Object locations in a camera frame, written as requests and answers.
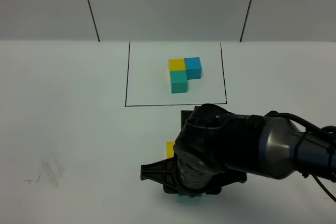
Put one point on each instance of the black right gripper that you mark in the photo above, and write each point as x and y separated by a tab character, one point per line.
192	179

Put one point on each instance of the blue template cube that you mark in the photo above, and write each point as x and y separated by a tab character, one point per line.
193	68

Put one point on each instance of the yellow template cube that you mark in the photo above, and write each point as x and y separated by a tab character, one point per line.
177	65

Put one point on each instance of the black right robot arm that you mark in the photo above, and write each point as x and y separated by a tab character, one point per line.
276	145

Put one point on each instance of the green template cube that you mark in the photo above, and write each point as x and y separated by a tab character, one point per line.
178	81

